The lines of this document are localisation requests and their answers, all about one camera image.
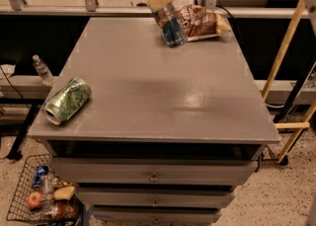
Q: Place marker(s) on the bottom drawer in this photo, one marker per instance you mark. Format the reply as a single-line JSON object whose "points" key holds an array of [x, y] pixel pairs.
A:
{"points": [[204, 216]]}

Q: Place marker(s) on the black wire basket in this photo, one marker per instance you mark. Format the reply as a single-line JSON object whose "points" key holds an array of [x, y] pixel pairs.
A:
{"points": [[19, 210]]}

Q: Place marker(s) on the middle drawer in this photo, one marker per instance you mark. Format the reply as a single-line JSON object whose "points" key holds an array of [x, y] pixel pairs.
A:
{"points": [[154, 197]]}

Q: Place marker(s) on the top drawer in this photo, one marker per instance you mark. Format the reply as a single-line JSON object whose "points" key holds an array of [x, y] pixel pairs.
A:
{"points": [[153, 172]]}

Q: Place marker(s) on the yellow sponge in basket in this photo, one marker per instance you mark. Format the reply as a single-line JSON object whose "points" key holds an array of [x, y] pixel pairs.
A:
{"points": [[65, 193]]}

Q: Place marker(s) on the clear plastic water bottle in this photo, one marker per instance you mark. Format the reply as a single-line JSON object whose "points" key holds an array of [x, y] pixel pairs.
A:
{"points": [[43, 70]]}

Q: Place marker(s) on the brown yellow chip bag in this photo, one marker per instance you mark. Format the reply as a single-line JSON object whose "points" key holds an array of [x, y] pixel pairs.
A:
{"points": [[200, 23]]}

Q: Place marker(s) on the silver blue redbull can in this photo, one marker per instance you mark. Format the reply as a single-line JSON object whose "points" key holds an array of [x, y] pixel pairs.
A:
{"points": [[171, 30]]}

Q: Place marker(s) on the green soda can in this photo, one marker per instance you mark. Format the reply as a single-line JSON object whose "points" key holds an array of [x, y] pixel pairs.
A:
{"points": [[67, 102]]}

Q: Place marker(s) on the blue can in basket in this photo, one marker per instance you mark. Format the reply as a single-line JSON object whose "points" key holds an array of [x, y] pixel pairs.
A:
{"points": [[40, 171]]}

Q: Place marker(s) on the red apple in basket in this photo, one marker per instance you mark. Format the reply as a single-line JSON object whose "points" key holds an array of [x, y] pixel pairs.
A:
{"points": [[34, 200]]}

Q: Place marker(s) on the drawer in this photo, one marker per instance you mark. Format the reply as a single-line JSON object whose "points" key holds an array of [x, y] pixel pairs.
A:
{"points": [[153, 172], [154, 197], [204, 216]]}

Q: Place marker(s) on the red snack bag in basket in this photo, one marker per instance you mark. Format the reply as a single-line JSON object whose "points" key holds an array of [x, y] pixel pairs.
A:
{"points": [[64, 211]]}

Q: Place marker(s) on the grey drawer cabinet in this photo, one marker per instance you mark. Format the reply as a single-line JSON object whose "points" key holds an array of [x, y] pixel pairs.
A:
{"points": [[195, 102]]}

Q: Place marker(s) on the clear bottle in basket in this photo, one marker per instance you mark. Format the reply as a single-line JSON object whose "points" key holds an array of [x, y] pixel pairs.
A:
{"points": [[46, 189]]}

